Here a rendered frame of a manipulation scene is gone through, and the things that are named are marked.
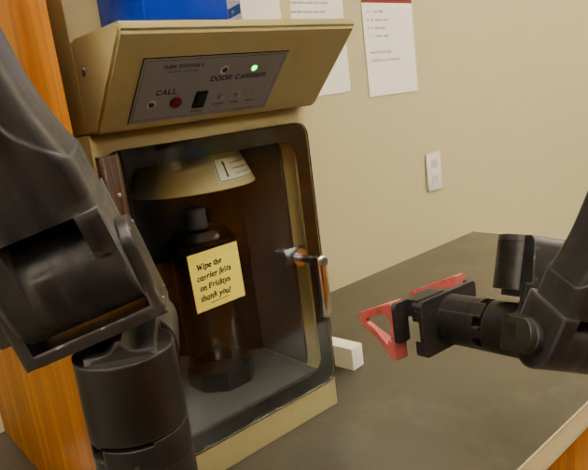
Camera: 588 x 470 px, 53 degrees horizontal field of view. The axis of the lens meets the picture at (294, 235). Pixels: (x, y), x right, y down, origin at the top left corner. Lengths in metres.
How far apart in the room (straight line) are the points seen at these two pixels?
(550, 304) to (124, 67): 0.45
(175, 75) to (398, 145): 1.13
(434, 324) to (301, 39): 0.37
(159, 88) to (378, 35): 1.08
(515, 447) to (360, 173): 0.91
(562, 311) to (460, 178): 1.43
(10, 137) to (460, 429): 0.75
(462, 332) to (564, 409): 0.33
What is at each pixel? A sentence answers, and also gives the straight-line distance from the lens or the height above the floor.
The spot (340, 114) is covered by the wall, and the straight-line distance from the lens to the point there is 1.53.
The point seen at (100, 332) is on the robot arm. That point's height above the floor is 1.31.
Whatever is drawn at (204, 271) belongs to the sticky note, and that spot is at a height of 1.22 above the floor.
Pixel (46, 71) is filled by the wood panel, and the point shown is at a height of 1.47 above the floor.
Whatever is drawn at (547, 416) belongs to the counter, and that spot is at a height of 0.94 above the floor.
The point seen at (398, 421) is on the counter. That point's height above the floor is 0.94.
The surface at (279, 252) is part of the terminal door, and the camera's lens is 0.82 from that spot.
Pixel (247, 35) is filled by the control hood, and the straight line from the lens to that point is 0.67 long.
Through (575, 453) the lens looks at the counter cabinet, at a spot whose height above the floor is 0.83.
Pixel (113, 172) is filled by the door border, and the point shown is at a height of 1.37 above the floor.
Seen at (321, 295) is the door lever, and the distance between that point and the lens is 0.82.
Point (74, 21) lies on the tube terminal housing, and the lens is 0.70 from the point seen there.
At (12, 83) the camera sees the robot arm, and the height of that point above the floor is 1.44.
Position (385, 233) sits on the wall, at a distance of 1.68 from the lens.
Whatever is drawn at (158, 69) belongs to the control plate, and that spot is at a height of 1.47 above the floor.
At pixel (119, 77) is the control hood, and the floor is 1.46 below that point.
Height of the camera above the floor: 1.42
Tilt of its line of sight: 13 degrees down
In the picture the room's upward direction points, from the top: 7 degrees counter-clockwise
